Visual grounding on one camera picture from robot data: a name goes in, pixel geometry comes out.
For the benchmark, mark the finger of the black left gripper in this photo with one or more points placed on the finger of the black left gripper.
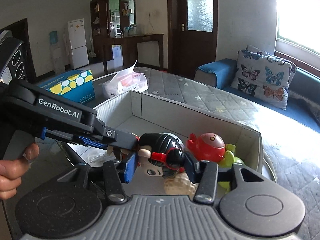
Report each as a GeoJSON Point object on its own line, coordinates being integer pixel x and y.
{"type": "Point", "coordinates": [115, 139]}

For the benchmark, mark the beige shell toy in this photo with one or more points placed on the beige shell toy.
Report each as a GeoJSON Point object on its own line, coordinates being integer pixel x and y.
{"type": "Point", "coordinates": [180, 184]}

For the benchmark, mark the red octopus toy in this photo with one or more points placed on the red octopus toy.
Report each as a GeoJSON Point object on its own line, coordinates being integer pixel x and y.
{"type": "Point", "coordinates": [208, 146]}

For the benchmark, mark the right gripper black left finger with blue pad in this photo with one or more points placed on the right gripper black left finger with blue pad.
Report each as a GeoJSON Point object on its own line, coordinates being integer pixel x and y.
{"type": "Point", "coordinates": [116, 174]}

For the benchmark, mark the butterfly print cushion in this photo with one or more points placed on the butterfly print cushion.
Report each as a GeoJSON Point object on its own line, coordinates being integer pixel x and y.
{"type": "Point", "coordinates": [270, 73]}

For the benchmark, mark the grey cardboard box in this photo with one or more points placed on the grey cardboard box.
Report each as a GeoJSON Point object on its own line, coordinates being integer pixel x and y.
{"type": "Point", "coordinates": [140, 113]}

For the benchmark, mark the window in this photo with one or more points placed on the window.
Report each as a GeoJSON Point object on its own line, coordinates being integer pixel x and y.
{"type": "Point", "coordinates": [298, 22]}

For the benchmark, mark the water dispenser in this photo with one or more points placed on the water dispenser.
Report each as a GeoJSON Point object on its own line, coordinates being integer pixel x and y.
{"type": "Point", "coordinates": [56, 53]}

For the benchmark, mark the white pink tissue pack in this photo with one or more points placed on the white pink tissue pack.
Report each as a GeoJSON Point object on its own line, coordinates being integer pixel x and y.
{"type": "Point", "coordinates": [124, 81]}

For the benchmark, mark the black red doll figure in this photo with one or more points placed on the black red doll figure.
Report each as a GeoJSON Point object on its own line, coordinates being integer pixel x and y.
{"type": "Point", "coordinates": [160, 154]}

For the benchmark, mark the blue yellow dotted tissue box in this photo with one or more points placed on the blue yellow dotted tissue box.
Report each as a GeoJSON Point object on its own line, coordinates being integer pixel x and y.
{"type": "Point", "coordinates": [75, 85]}

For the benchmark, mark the grey quilted star tablecloth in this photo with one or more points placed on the grey quilted star tablecloth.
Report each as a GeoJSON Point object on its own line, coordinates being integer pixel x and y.
{"type": "Point", "coordinates": [288, 145]}

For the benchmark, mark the blue sofa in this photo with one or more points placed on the blue sofa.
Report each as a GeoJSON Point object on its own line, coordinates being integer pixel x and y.
{"type": "Point", "coordinates": [221, 75]}

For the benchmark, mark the green pear toy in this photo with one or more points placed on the green pear toy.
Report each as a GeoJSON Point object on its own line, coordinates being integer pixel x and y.
{"type": "Point", "coordinates": [227, 161]}

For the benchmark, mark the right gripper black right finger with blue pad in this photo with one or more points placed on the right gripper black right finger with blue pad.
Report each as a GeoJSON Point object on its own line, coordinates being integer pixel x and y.
{"type": "Point", "coordinates": [204, 173]}

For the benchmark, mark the person's left hand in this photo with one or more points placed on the person's left hand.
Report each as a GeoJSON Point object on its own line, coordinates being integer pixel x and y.
{"type": "Point", "coordinates": [13, 170]}

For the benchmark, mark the dark wooden door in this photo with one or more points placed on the dark wooden door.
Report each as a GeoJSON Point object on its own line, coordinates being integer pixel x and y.
{"type": "Point", "coordinates": [192, 35]}

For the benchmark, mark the dark wooden cabinet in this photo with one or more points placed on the dark wooden cabinet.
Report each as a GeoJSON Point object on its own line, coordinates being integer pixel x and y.
{"type": "Point", "coordinates": [113, 23]}

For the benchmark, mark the white refrigerator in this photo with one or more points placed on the white refrigerator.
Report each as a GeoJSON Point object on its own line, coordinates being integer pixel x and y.
{"type": "Point", "coordinates": [77, 44]}

